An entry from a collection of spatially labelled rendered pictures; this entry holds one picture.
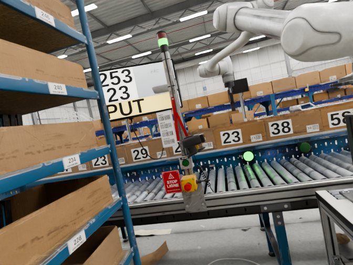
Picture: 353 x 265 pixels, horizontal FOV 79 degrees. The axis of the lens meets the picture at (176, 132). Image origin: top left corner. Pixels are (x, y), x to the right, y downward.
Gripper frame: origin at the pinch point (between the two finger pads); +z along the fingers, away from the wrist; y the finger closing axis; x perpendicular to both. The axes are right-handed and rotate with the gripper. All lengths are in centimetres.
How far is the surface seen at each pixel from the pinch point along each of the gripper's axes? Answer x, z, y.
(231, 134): 5.5, 21.4, -9.0
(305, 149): -43, 39, -17
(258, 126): -15.6, 19.0, -8.7
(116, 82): 65, -27, -66
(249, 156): -4.2, 39.1, -16.8
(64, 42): 58, -33, -114
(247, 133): -6.3, 22.7, -8.9
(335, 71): -288, -39, 444
